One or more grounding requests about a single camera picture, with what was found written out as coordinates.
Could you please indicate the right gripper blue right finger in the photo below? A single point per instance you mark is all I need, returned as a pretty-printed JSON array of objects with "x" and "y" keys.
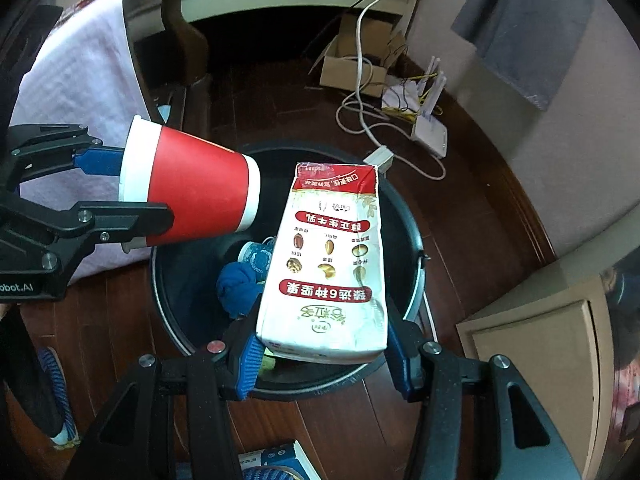
[{"x": 403, "y": 356}]

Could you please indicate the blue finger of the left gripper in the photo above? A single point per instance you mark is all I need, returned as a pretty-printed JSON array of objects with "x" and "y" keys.
[
  {"x": 117, "y": 222},
  {"x": 99, "y": 161}
]

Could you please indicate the beige nightstand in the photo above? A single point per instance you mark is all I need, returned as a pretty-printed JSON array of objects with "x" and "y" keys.
[{"x": 572, "y": 330}]

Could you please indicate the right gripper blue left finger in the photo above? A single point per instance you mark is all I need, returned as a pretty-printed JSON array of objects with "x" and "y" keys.
[{"x": 244, "y": 356}]

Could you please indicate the blue cloth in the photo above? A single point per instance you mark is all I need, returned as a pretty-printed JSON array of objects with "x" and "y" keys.
[{"x": 237, "y": 289}]

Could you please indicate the blue striped shoe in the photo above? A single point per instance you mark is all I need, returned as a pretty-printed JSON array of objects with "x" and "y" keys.
[{"x": 51, "y": 365}]

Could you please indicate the black trash bin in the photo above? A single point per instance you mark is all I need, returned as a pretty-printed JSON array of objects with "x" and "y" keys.
[{"x": 184, "y": 275}]

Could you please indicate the grey curtain right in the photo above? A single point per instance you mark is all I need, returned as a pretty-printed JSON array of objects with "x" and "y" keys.
[{"x": 528, "y": 44}]

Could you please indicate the red paper cup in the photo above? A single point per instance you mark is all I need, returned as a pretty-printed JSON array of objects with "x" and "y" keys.
[{"x": 209, "y": 189}]

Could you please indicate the red white milk carton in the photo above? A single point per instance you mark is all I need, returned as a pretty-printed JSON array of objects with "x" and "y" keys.
[{"x": 324, "y": 299}]

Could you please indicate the white wifi router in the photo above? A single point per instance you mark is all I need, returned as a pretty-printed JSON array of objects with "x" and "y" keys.
[{"x": 414, "y": 99}]

